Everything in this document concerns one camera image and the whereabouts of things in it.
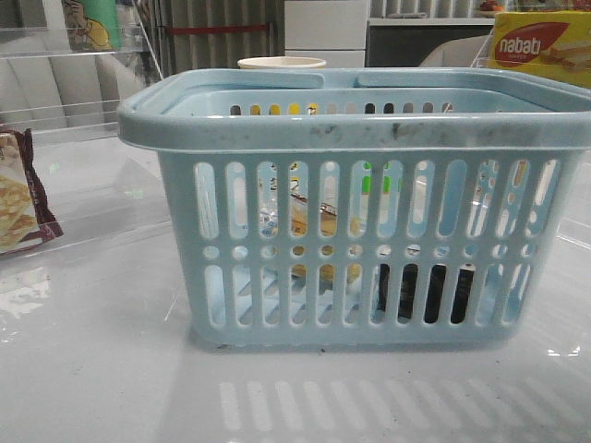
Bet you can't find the bread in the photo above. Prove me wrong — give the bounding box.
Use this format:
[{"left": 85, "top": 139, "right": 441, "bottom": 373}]
[{"left": 259, "top": 192, "right": 362, "bottom": 284}]

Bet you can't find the white drawer cabinet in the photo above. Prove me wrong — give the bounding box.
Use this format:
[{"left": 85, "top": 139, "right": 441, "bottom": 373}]
[{"left": 284, "top": 1, "right": 369, "bottom": 67}]

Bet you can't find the yellow nabati wafer box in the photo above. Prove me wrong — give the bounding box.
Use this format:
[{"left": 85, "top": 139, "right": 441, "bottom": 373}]
[{"left": 487, "top": 10, "right": 590, "bottom": 89}]

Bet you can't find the clear acrylic display shelf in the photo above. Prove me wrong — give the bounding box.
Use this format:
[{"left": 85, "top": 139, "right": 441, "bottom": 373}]
[{"left": 1, "top": 9, "right": 162, "bottom": 230}]

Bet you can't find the brown cracker snack packet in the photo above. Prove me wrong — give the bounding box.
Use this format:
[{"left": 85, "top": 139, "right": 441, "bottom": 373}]
[{"left": 1, "top": 129, "right": 64, "bottom": 256}]

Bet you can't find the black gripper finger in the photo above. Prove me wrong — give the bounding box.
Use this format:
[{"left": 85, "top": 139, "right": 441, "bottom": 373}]
[{"left": 379, "top": 264, "right": 475, "bottom": 324}]

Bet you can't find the cream paper cup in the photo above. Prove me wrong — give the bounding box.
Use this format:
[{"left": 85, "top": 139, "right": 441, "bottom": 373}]
[{"left": 237, "top": 55, "right": 327, "bottom": 69}]

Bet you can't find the light blue plastic basket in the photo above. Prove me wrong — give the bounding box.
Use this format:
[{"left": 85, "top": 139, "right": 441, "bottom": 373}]
[{"left": 117, "top": 68, "right": 590, "bottom": 347}]

